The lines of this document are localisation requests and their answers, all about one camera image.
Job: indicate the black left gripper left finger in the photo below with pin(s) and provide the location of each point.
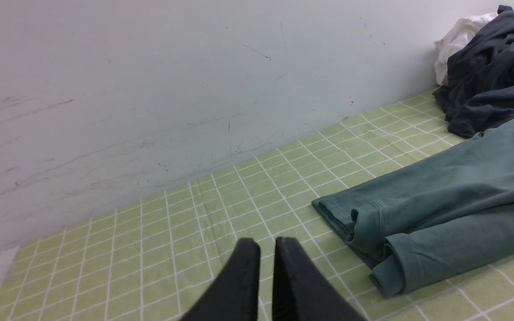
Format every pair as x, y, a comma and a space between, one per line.
233, 294

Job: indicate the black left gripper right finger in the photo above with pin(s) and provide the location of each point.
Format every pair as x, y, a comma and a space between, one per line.
300, 292

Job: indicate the green long-sleeve shirt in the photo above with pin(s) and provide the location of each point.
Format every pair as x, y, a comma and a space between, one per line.
435, 219

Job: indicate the green checkered tablecloth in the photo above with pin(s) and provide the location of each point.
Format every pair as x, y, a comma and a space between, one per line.
151, 260

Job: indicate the dark grey crumpled garment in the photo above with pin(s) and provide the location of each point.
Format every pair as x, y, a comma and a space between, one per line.
479, 94

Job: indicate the white crumpled garment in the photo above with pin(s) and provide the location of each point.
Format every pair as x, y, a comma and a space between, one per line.
456, 39

